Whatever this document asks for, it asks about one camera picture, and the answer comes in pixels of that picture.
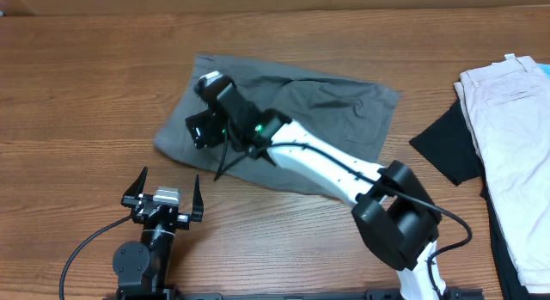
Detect light blue cloth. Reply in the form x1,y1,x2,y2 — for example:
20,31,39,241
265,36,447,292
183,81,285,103
538,64,550,77

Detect grey shorts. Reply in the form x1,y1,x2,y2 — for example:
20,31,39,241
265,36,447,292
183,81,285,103
154,54,400,171

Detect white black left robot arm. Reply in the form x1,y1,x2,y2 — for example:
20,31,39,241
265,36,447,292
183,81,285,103
113,168,204,300

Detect light beige folded shorts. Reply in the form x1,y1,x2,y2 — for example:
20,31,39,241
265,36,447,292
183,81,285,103
455,53,549,295

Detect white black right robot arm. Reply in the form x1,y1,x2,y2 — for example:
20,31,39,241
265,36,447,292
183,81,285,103
186,70,483,300

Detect black folded garment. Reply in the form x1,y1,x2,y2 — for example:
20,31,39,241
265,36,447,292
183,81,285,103
409,101,531,300

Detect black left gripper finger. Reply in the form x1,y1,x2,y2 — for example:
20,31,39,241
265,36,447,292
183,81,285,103
123,167,148,199
191,175,204,222

